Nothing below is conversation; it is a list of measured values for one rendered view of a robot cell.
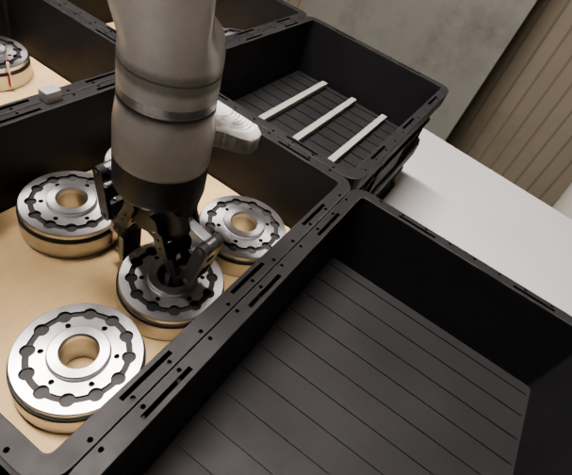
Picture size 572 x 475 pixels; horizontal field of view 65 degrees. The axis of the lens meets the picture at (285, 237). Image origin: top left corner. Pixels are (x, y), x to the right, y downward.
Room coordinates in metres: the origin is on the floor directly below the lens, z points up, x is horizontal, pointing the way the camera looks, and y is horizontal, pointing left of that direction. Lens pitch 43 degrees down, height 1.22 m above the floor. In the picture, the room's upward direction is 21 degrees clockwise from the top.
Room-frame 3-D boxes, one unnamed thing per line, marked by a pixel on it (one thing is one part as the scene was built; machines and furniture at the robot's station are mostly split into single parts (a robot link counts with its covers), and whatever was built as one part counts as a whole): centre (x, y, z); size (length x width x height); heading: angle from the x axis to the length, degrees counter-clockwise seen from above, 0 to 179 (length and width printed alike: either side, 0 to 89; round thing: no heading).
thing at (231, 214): (0.37, 0.05, 0.86); 0.05 x 0.05 x 0.01
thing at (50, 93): (0.38, 0.28, 0.94); 0.02 x 0.01 x 0.01; 162
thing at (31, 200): (0.31, 0.22, 0.86); 0.10 x 0.10 x 0.01
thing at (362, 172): (0.67, 0.03, 0.92); 0.40 x 0.30 x 0.02; 162
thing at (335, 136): (0.67, 0.03, 0.87); 0.40 x 0.30 x 0.11; 162
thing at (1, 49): (0.51, 0.47, 0.86); 0.05 x 0.05 x 0.01
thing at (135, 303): (0.27, 0.09, 0.86); 0.10 x 0.10 x 0.01
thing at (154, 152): (0.30, 0.11, 1.03); 0.11 x 0.09 x 0.06; 160
